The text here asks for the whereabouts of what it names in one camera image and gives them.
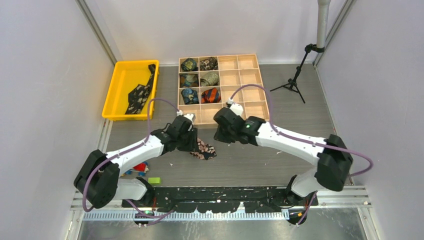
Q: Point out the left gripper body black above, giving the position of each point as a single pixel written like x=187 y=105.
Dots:
x=187 y=142

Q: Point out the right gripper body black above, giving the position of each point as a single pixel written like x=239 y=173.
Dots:
x=227 y=135

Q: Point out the pink floral black tie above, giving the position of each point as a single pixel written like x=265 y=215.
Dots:
x=204 y=151

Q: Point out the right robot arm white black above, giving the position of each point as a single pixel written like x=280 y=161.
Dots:
x=331 y=163

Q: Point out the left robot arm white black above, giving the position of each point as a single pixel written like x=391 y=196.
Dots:
x=99 y=179

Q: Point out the orange navy striped rolled tie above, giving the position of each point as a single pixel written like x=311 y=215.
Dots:
x=210 y=96

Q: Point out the blue paisley rolled tie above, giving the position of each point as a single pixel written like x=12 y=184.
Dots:
x=190 y=96

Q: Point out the wooden compartment tray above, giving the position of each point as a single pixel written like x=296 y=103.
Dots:
x=239 y=79

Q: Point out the red toy truck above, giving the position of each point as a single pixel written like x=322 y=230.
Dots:
x=141 y=169

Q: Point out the green block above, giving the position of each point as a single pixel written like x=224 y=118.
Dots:
x=154 y=180

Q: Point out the olive paisley rolled tie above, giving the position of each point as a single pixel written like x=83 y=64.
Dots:
x=210 y=78

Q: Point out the teal brown rolled tie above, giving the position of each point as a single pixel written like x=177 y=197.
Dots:
x=188 y=80

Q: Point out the black patterned tie in bin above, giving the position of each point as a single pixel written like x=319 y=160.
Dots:
x=138 y=97

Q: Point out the dark brown floral rolled tie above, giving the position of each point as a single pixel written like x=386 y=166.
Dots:
x=208 y=64

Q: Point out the dark green rolled tie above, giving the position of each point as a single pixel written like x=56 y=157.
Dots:
x=189 y=65

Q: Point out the black mini tripod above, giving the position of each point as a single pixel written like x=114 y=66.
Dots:
x=292 y=84

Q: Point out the yellow plastic bin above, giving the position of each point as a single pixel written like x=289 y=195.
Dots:
x=126 y=76

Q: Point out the grey vertical pole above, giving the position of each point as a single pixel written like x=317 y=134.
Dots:
x=322 y=22

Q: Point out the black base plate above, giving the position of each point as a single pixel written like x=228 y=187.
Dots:
x=254 y=199

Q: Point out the aluminium rail frame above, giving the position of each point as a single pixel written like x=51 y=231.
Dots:
x=118 y=210

